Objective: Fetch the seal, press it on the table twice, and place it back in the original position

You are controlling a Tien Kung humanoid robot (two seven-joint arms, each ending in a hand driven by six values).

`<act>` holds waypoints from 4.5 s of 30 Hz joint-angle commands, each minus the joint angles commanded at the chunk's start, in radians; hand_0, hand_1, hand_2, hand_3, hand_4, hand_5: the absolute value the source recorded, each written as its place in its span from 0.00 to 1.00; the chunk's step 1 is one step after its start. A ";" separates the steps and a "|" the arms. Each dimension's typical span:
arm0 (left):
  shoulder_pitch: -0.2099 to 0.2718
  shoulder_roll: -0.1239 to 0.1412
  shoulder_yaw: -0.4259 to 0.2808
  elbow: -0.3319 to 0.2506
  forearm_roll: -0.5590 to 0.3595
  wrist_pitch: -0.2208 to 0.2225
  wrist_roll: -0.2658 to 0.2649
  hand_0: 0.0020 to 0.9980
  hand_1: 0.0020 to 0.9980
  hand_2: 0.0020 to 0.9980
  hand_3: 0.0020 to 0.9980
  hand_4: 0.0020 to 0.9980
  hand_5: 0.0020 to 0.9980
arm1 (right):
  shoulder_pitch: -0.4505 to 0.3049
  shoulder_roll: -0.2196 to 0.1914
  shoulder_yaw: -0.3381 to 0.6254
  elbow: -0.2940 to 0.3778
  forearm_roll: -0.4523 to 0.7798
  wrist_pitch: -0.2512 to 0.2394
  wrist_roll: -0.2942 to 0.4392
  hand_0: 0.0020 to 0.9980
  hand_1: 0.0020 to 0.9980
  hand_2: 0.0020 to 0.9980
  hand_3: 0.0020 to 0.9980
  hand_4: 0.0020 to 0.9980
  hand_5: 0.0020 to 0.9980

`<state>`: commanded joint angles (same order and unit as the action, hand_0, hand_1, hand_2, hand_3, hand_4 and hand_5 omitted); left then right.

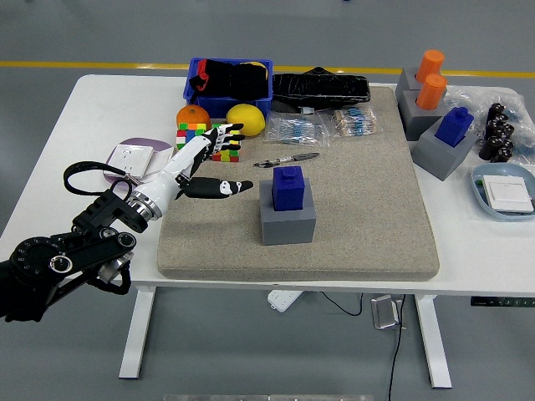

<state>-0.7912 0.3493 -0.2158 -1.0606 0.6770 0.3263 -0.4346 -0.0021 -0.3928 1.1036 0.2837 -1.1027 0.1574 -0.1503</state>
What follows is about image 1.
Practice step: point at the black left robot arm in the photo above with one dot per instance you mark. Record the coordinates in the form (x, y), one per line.
(83, 250)

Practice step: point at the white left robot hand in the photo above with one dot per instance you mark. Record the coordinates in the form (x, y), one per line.
(175, 167)

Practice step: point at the blue plastic bin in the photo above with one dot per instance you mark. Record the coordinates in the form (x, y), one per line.
(225, 106)

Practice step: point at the grey-brown mat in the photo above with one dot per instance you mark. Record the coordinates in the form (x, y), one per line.
(355, 209)

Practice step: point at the yellow lemon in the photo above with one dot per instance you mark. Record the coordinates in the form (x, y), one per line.
(246, 119)

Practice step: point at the black table control panel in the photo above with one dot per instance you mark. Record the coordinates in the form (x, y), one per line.
(501, 301)

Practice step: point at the black cloth with red trim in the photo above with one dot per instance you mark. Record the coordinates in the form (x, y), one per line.
(234, 81)

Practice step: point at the white power strip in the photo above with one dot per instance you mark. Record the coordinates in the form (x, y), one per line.
(282, 300)

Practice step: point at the orange cylinder seal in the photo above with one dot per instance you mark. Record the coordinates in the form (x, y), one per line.
(430, 92)
(430, 64)

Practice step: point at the white table leg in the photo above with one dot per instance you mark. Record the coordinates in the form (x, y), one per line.
(138, 334)
(432, 342)

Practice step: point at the small white connector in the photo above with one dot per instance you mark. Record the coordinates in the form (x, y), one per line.
(306, 110)

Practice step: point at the white switch panel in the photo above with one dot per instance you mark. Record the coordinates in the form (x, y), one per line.
(507, 194)
(161, 158)

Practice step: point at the white wall socket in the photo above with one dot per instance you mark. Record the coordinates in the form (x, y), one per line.
(129, 158)

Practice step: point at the blue square seal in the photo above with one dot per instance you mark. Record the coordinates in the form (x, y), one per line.
(453, 127)
(288, 190)

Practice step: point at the black plastic-wrapped bar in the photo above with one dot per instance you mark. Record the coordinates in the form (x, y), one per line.
(317, 89)

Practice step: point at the yellow item in bin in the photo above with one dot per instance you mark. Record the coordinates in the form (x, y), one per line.
(255, 64)

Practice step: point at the silver metal pedal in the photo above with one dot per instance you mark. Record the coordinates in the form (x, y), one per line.
(386, 313)

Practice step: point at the light blue tray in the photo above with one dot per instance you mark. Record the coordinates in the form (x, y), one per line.
(501, 169)

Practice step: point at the colourful puzzle cube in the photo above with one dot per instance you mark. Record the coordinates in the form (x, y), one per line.
(188, 131)
(225, 158)

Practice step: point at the clear bag of resistors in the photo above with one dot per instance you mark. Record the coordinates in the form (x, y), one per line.
(355, 121)
(292, 127)

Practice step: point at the black capacitor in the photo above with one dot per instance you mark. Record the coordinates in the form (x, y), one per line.
(506, 130)
(493, 128)
(503, 151)
(496, 112)
(489, 146)

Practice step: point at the clear bag of blue parts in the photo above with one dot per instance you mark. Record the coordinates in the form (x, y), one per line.
(472, 98)

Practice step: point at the orange fruit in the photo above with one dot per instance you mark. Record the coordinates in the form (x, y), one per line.
(192, 115)

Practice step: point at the grey seal holder block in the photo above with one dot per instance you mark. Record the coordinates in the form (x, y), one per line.
(288, 227)
(403, 81)
(434, 158)
(414, 119)

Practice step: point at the purple plate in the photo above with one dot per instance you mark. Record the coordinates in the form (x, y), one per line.
(138, 141)

